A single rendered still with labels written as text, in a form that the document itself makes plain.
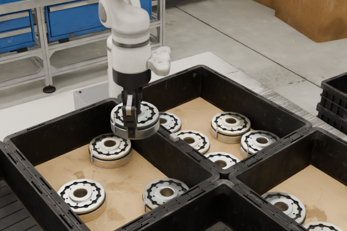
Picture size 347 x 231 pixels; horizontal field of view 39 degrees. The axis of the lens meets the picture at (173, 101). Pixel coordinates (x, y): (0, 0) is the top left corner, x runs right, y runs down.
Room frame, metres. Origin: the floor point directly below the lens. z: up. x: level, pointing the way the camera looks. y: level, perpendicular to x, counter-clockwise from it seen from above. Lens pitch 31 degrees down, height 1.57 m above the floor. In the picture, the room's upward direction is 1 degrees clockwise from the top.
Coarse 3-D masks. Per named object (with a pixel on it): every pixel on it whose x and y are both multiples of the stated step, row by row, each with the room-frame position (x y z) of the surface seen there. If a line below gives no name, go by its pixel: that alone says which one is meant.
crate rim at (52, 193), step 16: (80, 112) 0.99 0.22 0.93; (32, 128) 0.92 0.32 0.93; (176, 144) 0.87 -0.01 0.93; (192, 160) 0.82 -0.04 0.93; (48, 192) 0.71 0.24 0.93; (192, 192) 0.72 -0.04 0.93; (64, 208) 0.67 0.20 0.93; (160, 208) 0.67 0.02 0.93; (80, 224) 0.63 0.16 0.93; (128, 224) 0.63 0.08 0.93
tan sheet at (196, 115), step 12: (180, 108) 1.18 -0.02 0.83; (192, 108) 1.18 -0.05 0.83; (204, 108) 1.18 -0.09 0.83; (216, 108) 1.18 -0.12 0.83; (192, 120) 1.12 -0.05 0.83; (204, 120) 1.12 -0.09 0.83; (204, 132) 1.06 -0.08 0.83; (216, 144) 1.01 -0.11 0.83; (228, 144) 1.01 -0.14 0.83; (240, 156) 0.96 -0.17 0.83
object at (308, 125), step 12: (180, 72) 1.20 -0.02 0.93; (216, 72) 1.21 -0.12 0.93; (156, 84) 1.14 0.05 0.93; (240, 84) 1.14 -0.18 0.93; (120, 96) 1.07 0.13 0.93; (276, 108) 1.03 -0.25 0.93; (300, 120) 0.97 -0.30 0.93; (168, 132) 0.92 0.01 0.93; (300, 132) 0.93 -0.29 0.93; (276, 144) 0.88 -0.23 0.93; (204, 156) 0.83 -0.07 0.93; (252, 156) 0.83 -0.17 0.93; (216, 168) 0.79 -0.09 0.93; (228, 168) 0.79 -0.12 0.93
